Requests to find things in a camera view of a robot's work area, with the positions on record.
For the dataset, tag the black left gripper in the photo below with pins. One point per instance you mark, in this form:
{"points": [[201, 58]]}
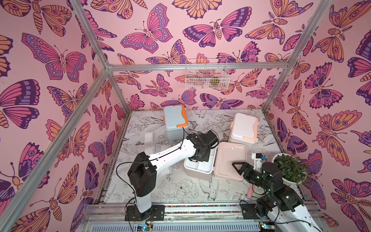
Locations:
{"points": [[206, 159]]}

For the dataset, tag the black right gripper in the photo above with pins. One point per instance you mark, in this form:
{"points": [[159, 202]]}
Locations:
{"points": [[247, 171]]}

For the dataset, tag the pink first aid box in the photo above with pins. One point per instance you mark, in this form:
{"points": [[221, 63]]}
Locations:
{"points": [[226, 154]]}

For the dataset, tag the white divided tray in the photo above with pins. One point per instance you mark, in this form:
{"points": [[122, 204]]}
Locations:
{"points": [[201, 166]]}

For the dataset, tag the white and peach first aid box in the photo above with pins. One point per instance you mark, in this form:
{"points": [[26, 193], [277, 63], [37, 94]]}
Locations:
{"points": [[244, 129]]}

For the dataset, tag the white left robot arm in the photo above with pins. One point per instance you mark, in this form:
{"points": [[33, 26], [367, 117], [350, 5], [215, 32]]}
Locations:
{"points": [[145, 169]]}

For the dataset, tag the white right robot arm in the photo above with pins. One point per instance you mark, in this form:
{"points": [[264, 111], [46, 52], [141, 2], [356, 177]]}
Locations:
{"points": [[279, 203]]}

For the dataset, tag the grey and orange first aid box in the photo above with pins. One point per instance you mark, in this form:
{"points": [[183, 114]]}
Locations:
{"points": [[176, 122]]}

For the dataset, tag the purple and pink brush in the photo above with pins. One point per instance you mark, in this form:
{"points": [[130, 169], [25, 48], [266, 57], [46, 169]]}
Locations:
{"points": [[250, 192]]}

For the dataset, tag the potted green plant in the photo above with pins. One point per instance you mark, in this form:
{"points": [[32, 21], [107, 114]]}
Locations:
{"points": [[292, 169]]}

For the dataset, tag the white wire basket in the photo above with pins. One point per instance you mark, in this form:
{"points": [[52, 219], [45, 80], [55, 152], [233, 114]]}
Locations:
{"points": [[206, 76]]}

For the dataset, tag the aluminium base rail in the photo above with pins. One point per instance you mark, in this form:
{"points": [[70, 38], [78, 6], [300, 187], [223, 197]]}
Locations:
{"points": [[193, 217]]}

